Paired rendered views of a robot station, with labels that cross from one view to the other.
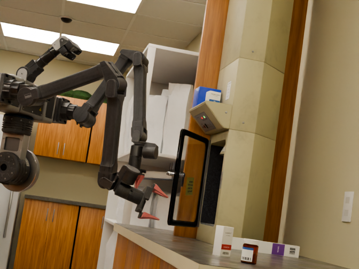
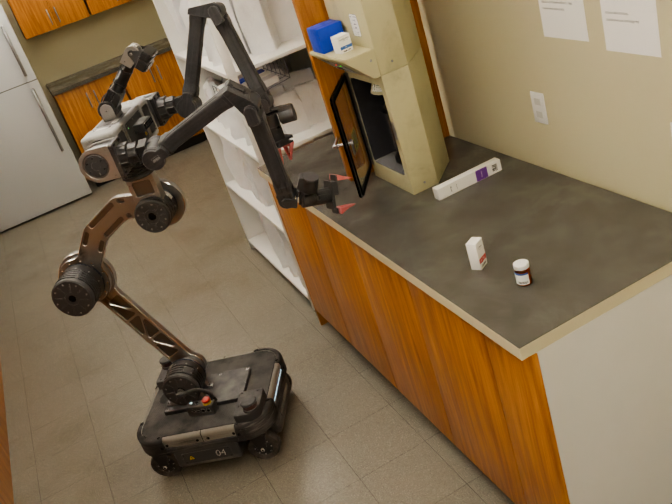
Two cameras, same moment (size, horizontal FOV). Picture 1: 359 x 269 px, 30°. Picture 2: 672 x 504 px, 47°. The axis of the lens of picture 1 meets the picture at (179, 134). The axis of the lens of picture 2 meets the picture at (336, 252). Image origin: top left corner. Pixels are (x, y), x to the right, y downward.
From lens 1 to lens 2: 118 cm
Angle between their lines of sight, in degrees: 33
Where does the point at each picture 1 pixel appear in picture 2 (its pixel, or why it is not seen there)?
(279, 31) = not seen: outside the picture
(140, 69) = (225, 25)
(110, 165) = (285, 185)
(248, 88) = (381, 20)
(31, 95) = (160, 156)
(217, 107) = (359, 61)
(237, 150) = (398, 92)
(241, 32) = not seen: outside the picture
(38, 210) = (76, 101)
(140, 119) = (258, 84)
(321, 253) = (515, 146)
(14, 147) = (147, 189)
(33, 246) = not seen: hidden behind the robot
